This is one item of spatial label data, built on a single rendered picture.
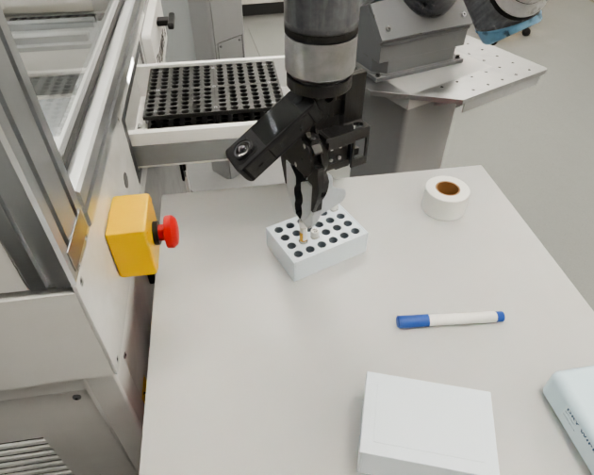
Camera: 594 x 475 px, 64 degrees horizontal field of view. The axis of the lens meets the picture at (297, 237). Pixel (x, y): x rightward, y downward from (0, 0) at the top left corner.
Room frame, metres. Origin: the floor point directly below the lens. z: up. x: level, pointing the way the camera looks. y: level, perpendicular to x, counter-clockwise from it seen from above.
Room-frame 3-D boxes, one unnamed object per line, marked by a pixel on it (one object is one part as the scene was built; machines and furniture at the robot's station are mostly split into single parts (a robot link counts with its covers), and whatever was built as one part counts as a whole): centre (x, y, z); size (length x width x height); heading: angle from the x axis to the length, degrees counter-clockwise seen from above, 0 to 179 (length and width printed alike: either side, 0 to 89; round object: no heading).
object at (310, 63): (0.50, -0.02, 1.06); 0.08 x 0.08 x 0.05
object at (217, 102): (0.76, 0.14, 0.87); 0.22 x 0.18 x 0.06; 99
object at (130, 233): (0.42, 0.19, 0.88); 0.07 x 0.05 x 0.07; 9
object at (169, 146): (0.76, 0.15, 0.86); 0.40 x 0.26 x 0.06; 99
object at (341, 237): (0.51, -0.03, 0.78); 0.12 x 0.08 x 0.04; 120
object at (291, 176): (0.52, -0.02, 0.87); 0.06 x 0.03 x 0.09; 120
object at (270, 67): (0.78, 0.04, 0.90); 0.18 x 0.02 x 0.01; 9
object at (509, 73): (1.22, -0.32, 0.70); 0.45 x 0.44 x 0.12; 123
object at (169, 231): (0.42, 0.16, 0.88); 0.04 x 0.03 x 0.04; 9
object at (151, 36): (1.05, 0.31, 0.87); 0.29 x 0.02 x 0.11; 9
